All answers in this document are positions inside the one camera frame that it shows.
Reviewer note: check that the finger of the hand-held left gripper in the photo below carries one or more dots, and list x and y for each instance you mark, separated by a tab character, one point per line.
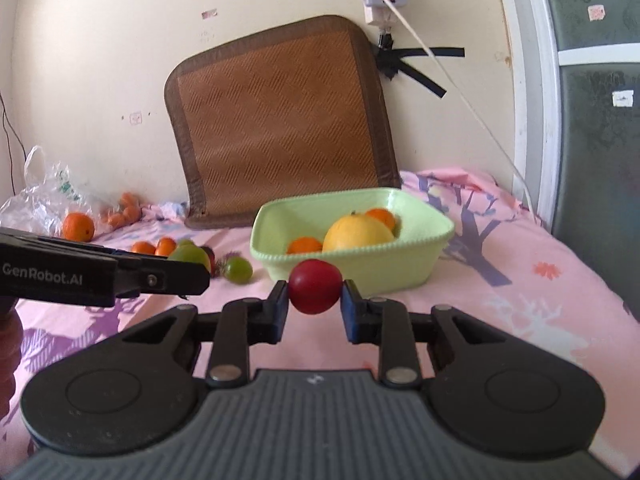
170	277

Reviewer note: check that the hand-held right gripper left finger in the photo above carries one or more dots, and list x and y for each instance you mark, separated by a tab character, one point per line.
280	307

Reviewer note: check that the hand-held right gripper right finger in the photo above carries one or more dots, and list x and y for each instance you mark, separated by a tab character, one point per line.
350	316

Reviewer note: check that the small tangerine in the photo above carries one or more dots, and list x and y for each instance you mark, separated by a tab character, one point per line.
165	246
143	248

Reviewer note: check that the green apple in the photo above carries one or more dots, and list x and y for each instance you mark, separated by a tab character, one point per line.
192	255

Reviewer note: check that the red plum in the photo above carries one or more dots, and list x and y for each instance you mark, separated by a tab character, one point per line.
315	286

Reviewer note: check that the light green plastic basket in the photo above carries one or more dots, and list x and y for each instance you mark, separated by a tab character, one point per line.
400	262

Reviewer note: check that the person's left forearm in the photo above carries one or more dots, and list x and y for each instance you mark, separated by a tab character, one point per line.
10	350

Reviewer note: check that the large orange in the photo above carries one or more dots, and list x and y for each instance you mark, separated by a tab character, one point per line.
78	227

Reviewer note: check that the small green fruit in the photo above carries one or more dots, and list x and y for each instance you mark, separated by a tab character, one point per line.
237	269

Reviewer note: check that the bagged tangerine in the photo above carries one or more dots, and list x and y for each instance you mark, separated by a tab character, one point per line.
129	199
131	214
115	220

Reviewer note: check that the clear plastic bag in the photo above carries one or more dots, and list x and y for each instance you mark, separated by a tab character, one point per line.
40	195

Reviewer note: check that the large yellow citrus fruit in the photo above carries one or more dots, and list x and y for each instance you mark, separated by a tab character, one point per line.
357	235

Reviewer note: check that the pink floral bedsheet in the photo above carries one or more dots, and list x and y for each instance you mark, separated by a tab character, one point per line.
525	285

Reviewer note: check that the brown woven seat mat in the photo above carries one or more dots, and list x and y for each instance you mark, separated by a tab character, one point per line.
280	120

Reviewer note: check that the black tape strip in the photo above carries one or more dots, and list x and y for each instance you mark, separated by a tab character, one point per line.
432	52
422	80

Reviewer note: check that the black plug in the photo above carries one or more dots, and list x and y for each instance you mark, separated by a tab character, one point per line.
385	40

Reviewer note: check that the dark window glass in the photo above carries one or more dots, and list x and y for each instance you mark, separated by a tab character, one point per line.
595	125

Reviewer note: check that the pink square wall sticker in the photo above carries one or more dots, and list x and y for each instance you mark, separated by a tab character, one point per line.
135	118

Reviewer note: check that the small wall sticker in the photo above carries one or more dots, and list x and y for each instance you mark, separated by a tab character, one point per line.
209	13

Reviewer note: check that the white adapter with red switch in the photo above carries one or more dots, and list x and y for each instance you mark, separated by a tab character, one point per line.
386	0

